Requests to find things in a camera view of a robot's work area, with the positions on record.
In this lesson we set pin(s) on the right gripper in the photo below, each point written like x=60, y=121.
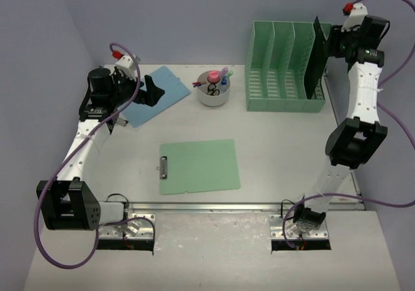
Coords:
x=336, y=38

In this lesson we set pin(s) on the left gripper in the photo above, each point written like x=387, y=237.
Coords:
x=142, y=93

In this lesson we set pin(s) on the blue clipboard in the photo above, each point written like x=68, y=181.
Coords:
x=175, y=90

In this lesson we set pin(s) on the black clipboard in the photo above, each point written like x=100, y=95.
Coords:
x=317, y=60

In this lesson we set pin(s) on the black handled scissors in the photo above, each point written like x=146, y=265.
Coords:
x=213, y=90

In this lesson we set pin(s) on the pink glue bottle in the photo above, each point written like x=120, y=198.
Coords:
x=213, y=77

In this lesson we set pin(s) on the small clear spray bottle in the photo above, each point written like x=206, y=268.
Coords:
x=223, y=85

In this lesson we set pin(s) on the purple highlighter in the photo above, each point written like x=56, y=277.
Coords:
x=223, y=71

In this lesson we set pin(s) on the green clipboard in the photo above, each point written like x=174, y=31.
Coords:
x=198, y=166

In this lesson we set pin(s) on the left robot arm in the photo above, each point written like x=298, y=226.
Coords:
x=69, y=202

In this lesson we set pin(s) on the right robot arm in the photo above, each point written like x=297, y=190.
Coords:
x=360, y=134

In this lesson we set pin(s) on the white round desk organizer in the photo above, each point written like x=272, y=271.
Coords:
x=212, y=101

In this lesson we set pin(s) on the green file rack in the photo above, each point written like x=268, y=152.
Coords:
x=278, y=54

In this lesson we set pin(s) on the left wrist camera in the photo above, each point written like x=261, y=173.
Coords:
x=125, y=64

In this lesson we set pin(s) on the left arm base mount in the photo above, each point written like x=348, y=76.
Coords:
x=125, y=228

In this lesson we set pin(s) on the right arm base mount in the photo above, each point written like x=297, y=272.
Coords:
x=296, y=239

